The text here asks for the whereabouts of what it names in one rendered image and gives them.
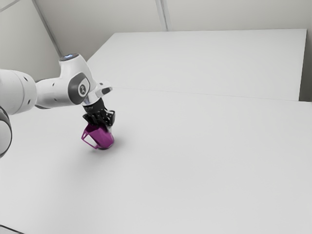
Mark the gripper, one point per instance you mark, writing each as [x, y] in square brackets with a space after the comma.
[97, 112]

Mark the purple faceted mug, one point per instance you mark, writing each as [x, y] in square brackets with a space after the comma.
[98, 139]

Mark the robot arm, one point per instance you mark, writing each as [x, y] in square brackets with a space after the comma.
[53, 87]

